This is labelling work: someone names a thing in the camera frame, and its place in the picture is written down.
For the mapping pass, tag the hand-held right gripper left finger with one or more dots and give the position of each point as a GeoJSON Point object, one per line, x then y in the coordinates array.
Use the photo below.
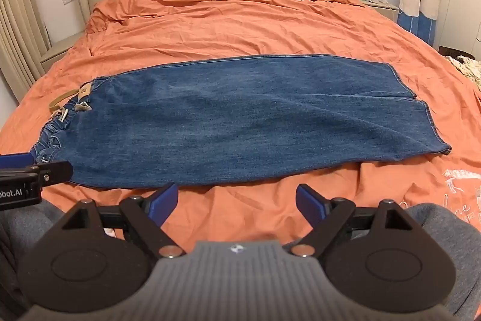
{"type": "Point", "coordinates": [165, 203]}

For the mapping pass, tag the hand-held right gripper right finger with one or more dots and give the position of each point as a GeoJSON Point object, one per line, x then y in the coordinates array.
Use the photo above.
{"type": "Point", "coordinates": [309, 203]}

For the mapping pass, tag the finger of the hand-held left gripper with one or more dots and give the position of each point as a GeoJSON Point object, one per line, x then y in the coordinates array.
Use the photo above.
{"type": "Point", "coordinates": [15, 160]}
{"type": "Point", "coordinates": [56, 171]}

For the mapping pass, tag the blue denim pants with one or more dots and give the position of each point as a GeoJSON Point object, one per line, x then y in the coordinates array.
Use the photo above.
{"type": "Point", "coordinates": [244, 118]}

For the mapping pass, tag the person's left leg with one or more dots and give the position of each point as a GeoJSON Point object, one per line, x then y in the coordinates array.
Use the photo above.
{"type": "Point", "coordinates": [30, 230]}

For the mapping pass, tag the person's leg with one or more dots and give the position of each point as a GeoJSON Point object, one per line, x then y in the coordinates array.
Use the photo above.
{"type": "Point", "coordinates": [451, 230]}
{"type": "Point", "coordinates": [30, 230]}

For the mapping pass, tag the tan belt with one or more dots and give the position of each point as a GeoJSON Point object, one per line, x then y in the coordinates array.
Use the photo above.
{"type": "Point", "coordinates": [65, 98]}

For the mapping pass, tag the beige nightstand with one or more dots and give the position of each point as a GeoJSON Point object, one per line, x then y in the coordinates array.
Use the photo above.
{"type": "Point", "coordinates": [60, 48]}

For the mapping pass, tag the beige curtain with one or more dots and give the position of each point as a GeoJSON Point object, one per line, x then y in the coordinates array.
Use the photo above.
{"type": "Point", "coordinates": [20, 16]}

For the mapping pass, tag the person's right leg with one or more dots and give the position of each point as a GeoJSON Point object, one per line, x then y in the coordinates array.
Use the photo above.
{"type": "Point", "coordinates": [451, 230]}

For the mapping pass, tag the orange duvet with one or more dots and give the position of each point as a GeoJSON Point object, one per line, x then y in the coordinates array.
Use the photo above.
{"type": "Point", "coordinates": [263, 27]}

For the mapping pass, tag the pile of cream cloth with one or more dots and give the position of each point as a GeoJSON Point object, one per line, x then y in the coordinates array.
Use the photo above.
{"type": "Point", "coordinates": [468, 69]}

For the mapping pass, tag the white nightstand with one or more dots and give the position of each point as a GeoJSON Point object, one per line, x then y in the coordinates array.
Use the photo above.
{"type": "Point", "coordinates": [383, 7]}

